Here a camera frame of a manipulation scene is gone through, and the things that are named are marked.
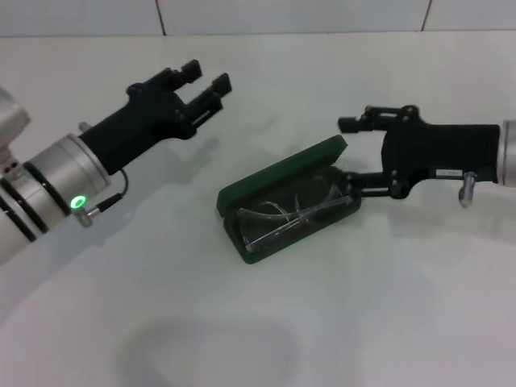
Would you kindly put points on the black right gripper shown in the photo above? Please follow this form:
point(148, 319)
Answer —
point(439, 153)

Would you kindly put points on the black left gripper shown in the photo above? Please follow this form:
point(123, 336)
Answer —
point(141, 121)

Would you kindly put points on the green glasses case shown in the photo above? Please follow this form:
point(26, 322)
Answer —
point(282, 169)

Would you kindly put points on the clear transparent glasses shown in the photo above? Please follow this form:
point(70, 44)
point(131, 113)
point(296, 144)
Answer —
point(290, 225)

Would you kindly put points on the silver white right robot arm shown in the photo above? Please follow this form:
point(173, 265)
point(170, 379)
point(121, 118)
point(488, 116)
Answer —
point(508, 153)

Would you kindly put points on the small silver left wrist stub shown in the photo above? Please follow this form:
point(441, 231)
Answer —
point(85, 127)

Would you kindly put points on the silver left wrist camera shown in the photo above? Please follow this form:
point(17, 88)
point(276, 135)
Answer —
point(12, 125)

